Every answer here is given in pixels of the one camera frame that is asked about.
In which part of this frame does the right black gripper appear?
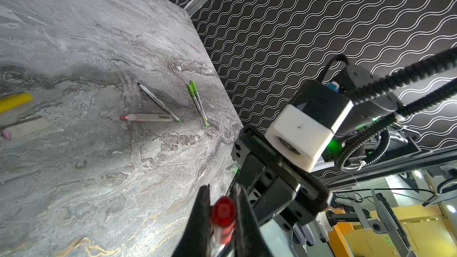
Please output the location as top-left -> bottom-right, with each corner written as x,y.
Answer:
232,126 -> 333,230

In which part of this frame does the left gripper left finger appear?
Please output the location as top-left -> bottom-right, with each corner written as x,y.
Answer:
172,185 -> 212,257

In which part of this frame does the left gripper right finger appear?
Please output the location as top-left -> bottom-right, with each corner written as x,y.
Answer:
232,183 -> 273,257

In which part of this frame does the red pen cap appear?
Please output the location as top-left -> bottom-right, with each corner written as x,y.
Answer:
211,196 -> 235,245

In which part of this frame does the white pen green tip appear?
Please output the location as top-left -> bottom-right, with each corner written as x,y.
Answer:
195,92 -> 208,122

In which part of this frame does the white pen red tip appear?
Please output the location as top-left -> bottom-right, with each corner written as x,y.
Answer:
121,114 -> 173,122

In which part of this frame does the green pen cap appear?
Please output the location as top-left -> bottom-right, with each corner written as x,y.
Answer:
190,80 -> 198,94
188,84 -> 195,98

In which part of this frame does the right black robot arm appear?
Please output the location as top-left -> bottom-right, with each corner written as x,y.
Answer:
232,65 -> 400,230

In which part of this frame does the white pen yellow tip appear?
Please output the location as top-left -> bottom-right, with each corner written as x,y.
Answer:
1,116 -> 51,140

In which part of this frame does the yellow pen cap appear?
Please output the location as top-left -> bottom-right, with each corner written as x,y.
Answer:
0,92 -> 33,113

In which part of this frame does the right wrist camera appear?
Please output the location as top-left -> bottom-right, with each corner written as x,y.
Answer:
265,80 -> 353,172

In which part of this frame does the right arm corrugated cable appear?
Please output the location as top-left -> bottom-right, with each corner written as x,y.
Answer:
333,46 -> 457,173

